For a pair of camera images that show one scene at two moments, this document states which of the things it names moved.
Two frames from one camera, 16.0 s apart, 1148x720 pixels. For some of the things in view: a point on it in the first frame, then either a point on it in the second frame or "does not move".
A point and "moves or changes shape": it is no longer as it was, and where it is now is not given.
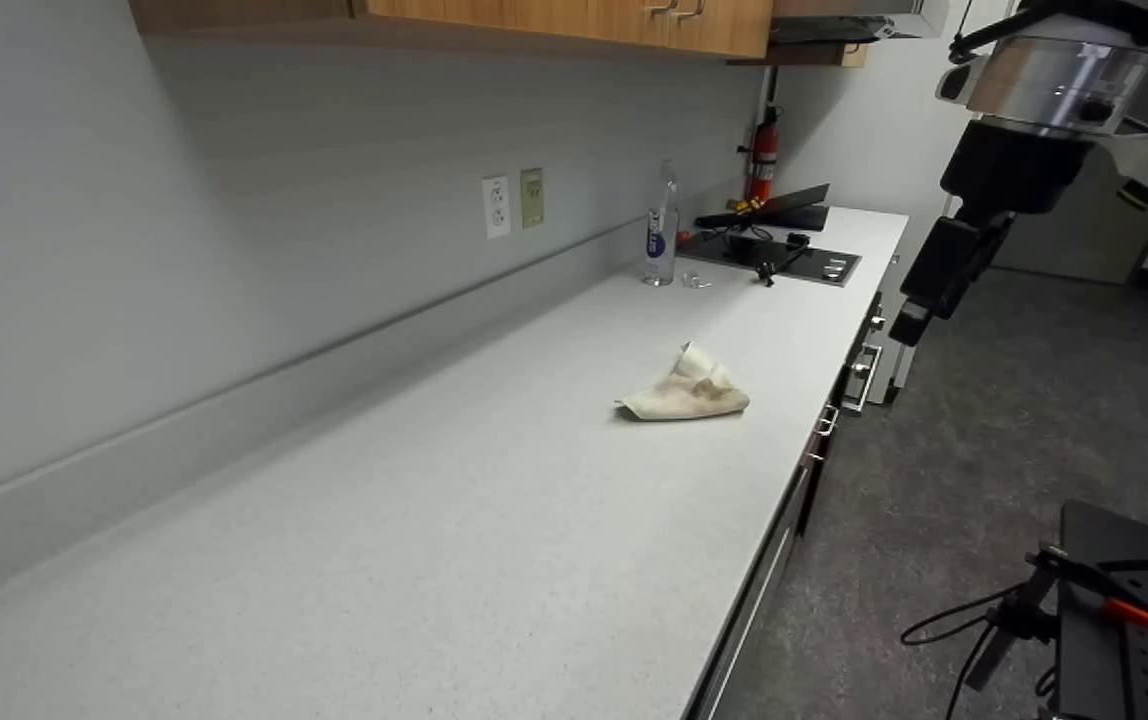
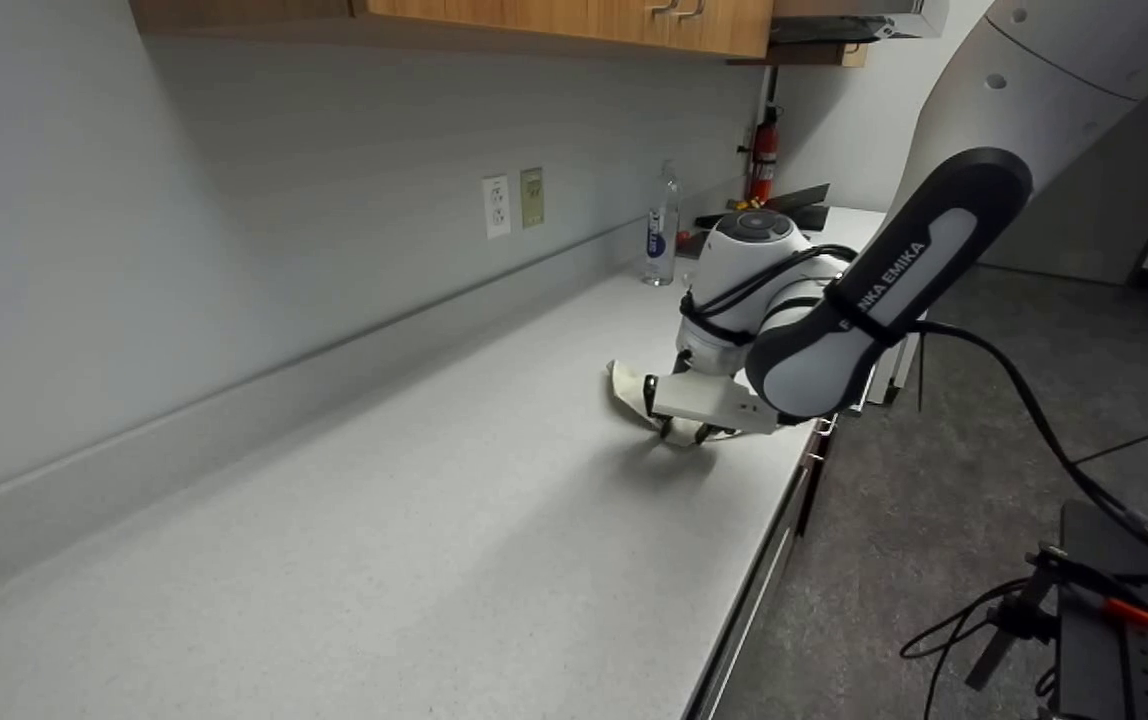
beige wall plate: (534, 198) does not move
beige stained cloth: (694, 391) moves or changes shape
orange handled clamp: (1094, 587) does not move
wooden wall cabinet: (597, 27) does not move
